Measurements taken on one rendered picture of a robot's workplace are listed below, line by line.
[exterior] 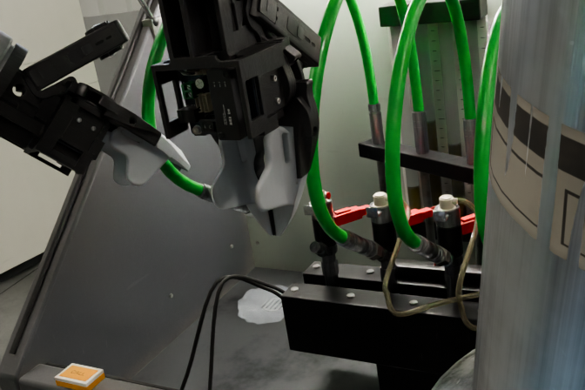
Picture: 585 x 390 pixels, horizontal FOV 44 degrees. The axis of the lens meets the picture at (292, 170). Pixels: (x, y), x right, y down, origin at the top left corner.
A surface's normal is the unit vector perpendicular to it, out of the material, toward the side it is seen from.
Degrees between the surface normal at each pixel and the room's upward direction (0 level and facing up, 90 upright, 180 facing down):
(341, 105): 90
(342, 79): 90
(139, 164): 76
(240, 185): 87
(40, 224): 90
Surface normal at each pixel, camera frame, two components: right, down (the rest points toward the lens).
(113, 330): 0.88, 0.02
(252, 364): -0.15, -0.94
